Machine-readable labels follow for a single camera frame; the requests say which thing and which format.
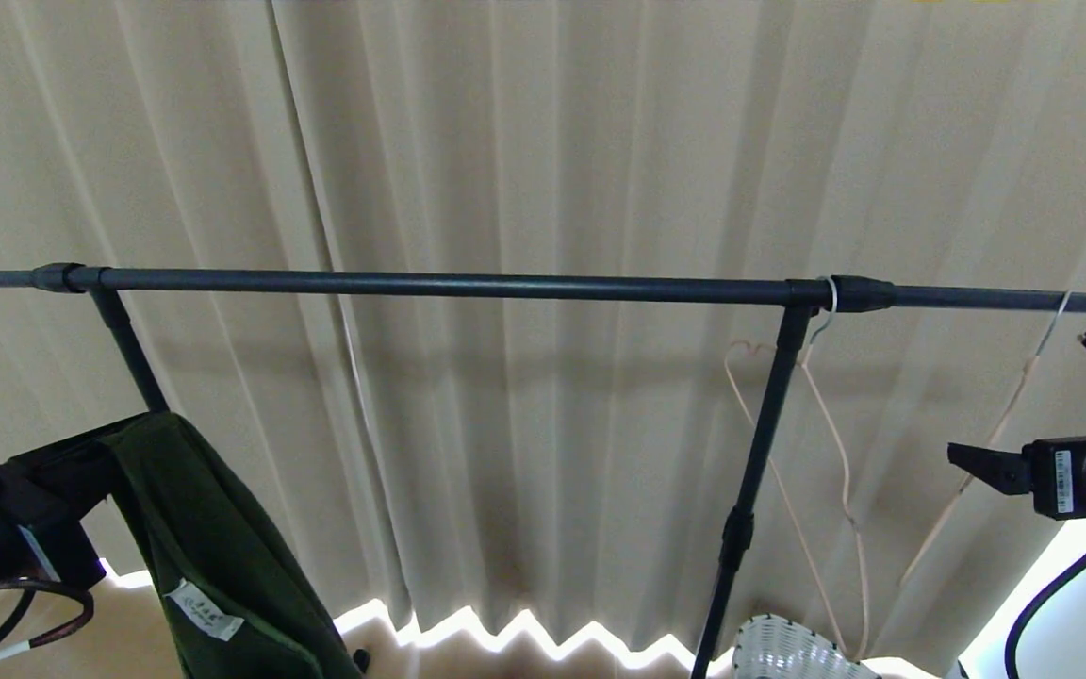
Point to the green long-sleeved shirt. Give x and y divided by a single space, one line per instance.
204 547

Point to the black clothes rack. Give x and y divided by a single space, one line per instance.
505 285

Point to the beige curtain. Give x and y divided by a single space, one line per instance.
552 123

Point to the white laundry basket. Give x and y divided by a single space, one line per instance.
788 651

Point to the pink clothes hanger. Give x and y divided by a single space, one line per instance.
845 471
1014 390

